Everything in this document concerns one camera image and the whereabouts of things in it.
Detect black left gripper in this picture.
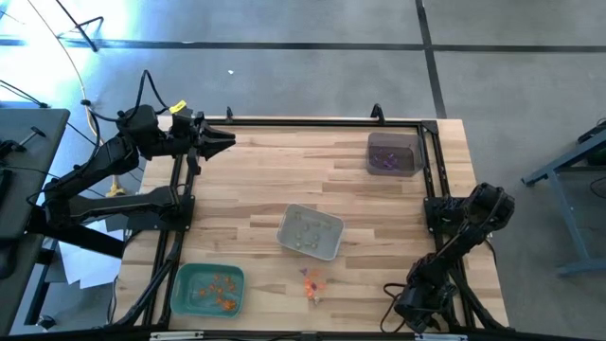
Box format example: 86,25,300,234
153,120,237,177

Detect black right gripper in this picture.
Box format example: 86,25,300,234
395,274,451,335

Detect white plastic bin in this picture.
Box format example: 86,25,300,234
276,203,346,261

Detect green plastic bin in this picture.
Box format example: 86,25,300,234
169,262,246,319

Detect dark translucent plastic bin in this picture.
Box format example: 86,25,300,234
365,132,425,178

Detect black tripod stand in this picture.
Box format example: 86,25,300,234
53,0,105,53

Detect white paper sheets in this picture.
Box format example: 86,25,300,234
57,219,125,291

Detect dark grey side desk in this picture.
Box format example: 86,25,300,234
0,107,71,335

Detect black desk clamp tool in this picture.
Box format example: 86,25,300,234
0,125,48,160

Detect white bar handle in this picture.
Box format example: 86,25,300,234
149,330,205,341
414,332,469,341

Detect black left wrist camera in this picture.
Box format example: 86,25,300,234
169,107,196,138

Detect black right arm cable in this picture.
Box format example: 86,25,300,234
380,282,404,333

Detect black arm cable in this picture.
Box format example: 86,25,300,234
380,282,404,333
84,69,171,123

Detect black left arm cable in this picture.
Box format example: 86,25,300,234
84,69,171,123

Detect black desk support frame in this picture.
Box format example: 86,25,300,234
23,206,127,328

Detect yellow floor hose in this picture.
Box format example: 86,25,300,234
26,0,119,190

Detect black aluminium table frame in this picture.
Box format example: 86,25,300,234
109,103,511,335

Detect blue-grey table frame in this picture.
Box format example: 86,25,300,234
520,120,606,278

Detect thin black floor cable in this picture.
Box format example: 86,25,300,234
0,79,51,110

